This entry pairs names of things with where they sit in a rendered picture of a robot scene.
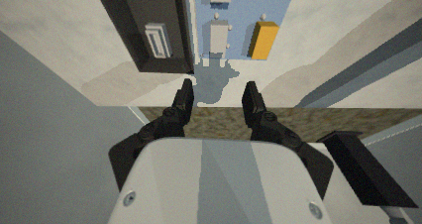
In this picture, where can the yellow rectangular block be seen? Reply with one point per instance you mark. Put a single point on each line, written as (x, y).
(263, 37)

